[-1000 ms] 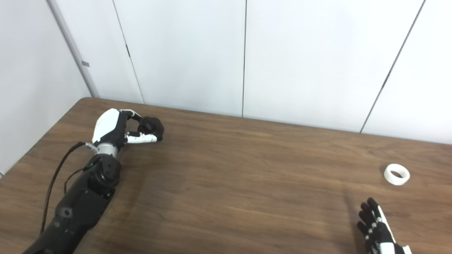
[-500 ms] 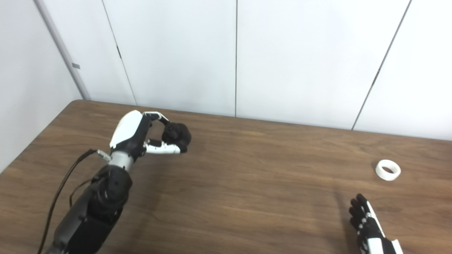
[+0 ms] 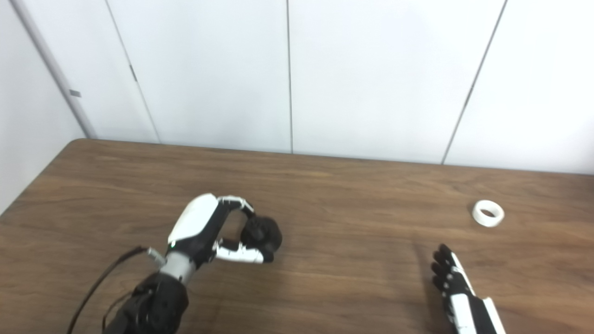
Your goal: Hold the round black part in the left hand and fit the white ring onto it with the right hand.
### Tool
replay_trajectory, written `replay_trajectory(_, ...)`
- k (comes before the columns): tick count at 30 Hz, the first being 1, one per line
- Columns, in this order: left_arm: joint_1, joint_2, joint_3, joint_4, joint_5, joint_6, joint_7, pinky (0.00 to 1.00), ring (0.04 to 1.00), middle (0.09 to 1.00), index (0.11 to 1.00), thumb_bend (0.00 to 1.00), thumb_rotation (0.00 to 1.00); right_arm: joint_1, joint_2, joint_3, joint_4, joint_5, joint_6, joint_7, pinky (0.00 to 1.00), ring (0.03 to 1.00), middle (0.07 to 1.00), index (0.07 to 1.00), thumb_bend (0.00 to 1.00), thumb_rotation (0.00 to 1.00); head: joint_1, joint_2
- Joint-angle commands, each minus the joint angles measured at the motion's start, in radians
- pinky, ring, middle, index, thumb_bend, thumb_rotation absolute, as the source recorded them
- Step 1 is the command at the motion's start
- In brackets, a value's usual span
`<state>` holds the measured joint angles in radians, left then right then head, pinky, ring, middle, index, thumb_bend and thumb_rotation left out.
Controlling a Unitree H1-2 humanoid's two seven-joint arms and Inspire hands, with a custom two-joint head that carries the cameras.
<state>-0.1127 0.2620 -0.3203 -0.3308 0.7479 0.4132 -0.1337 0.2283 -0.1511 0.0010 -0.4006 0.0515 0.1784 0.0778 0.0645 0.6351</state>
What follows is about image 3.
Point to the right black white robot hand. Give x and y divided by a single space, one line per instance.
464 306

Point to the round black part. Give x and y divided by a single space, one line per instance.
267 234

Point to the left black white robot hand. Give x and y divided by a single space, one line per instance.
192 222

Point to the grey wall corner trim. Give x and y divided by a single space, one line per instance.
51 69

